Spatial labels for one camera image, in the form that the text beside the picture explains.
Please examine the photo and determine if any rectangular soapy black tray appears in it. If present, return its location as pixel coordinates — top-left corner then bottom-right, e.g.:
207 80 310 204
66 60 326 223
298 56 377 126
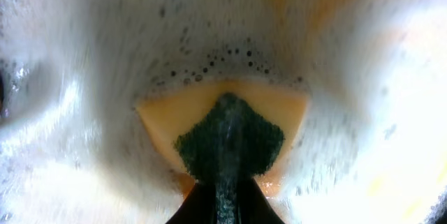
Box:
1 0 446 223

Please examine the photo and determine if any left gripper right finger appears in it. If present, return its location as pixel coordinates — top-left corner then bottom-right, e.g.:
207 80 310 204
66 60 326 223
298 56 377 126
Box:
236 179 284 224

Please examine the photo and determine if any green yellow sponge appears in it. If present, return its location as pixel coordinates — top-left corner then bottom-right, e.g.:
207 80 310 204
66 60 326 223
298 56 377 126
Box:
136 81 309 223

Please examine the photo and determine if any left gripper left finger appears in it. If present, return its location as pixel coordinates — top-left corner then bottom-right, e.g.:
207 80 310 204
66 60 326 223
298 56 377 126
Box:
166 183 217 224

